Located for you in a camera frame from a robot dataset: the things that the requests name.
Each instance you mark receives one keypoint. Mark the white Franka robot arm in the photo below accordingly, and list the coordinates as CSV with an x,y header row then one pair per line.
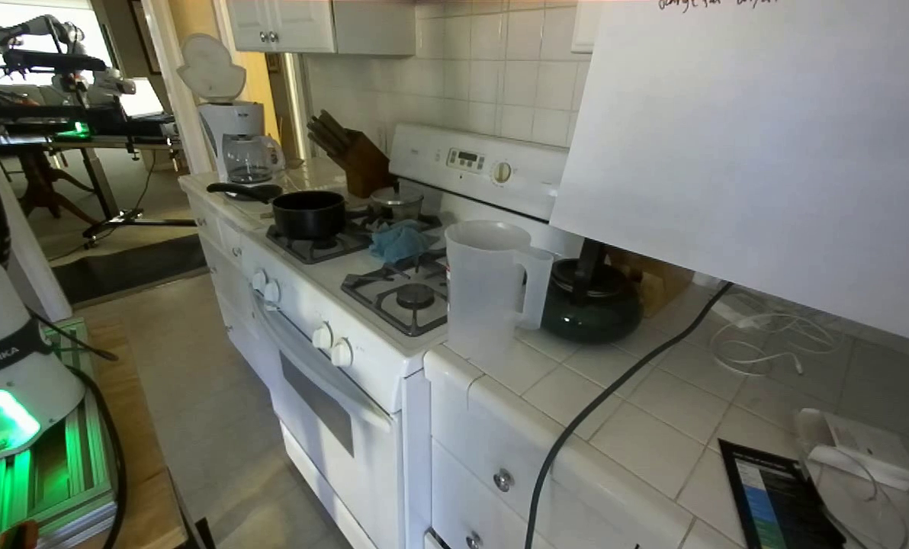
x,y
8,375

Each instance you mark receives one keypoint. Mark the translucent plastic measuring jug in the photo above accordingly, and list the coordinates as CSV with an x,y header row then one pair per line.
x,y
480,295

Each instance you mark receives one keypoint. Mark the blue cloth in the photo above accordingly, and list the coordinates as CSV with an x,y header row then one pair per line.
x,y
397,244

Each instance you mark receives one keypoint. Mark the black burner grate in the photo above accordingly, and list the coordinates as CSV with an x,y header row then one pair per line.
x,y
367,295
318,248

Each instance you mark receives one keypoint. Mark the small steel pot with lid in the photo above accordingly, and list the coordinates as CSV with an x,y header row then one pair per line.
x,y
397,206

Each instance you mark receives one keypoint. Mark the dark green kettle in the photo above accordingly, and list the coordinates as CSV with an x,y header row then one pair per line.
x,y
588,308

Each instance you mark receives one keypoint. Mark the white stove knob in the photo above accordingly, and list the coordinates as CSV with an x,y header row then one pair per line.
x,y
342,353
271,295
253,279
322,336

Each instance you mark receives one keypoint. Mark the large wooden knife block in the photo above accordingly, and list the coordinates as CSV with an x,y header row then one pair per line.
x,y
364,168

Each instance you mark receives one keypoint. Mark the white drawer base cabinet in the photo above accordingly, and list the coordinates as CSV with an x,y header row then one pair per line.
x,y
474,437

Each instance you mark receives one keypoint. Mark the round metal cabinet pull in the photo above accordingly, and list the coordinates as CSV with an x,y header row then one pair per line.
x,y
502,476
472,538

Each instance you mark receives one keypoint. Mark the white gas range stove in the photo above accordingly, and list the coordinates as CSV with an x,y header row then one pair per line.
x,y
364,469

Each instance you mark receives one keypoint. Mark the white coffee maker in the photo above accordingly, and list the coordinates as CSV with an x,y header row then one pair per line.
x,y
234,127

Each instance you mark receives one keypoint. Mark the stack of white coffee filters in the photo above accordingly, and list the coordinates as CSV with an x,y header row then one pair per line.
x,y
212,68

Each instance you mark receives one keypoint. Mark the black tablet device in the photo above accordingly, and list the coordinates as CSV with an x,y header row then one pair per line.
x,y
780,506

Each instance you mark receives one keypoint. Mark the robot mounting platform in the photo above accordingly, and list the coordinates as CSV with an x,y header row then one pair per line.
x,y
77,460

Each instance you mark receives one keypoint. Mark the white power adapter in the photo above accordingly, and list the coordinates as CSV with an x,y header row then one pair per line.
x,y
861,451

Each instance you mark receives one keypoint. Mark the black equipment stand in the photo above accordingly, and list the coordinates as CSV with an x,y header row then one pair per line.
x,y
29,127

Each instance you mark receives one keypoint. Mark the white upper wall cabinet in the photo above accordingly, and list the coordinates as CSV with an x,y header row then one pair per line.
x,y
302,24

